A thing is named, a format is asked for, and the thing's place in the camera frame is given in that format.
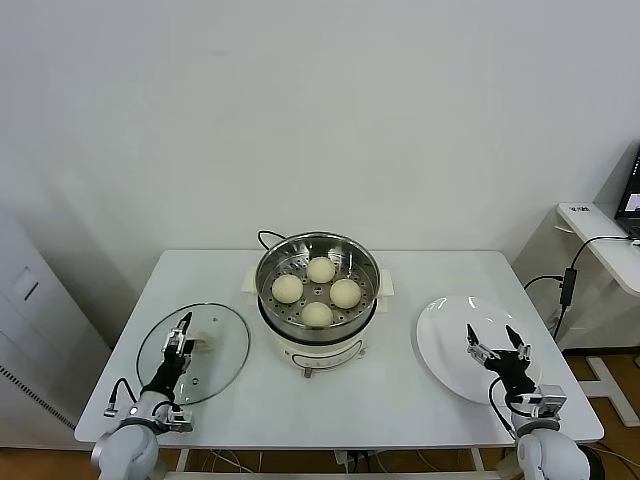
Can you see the white power strip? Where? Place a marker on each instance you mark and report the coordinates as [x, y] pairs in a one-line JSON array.
[[350, 457]]

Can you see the grey metal cabinet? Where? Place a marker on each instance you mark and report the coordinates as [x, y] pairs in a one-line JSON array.
[[30, 325]]

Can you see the stainless steel steamer basket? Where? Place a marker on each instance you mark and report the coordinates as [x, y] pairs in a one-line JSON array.
[[280, 260]]

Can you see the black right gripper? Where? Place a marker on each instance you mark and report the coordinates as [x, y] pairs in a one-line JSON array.
[[510, 372]]

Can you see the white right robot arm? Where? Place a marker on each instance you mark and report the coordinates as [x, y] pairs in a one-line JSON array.
[[550, 455]]

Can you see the cream electric cooker base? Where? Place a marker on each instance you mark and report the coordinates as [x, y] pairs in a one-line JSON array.
[[320, 350]]

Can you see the white steamed baozi bun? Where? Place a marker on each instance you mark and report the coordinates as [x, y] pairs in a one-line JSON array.
[[320, 270], [346, 293], [317, 315], [287, 289]]

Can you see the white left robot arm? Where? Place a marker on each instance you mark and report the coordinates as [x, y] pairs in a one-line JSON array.
[[125, 450]]

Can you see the white round plate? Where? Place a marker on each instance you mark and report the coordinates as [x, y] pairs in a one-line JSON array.
[[445, 345]]

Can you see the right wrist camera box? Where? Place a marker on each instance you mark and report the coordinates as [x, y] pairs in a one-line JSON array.
[[549, 397]]

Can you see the black laptop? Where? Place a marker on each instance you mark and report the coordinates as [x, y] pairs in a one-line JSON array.
[[631, 195]]

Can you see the white table frame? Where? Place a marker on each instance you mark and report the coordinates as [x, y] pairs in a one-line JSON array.
[[476, 457]]

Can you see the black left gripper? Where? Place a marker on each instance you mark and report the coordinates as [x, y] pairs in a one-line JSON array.
[[167, 372]]

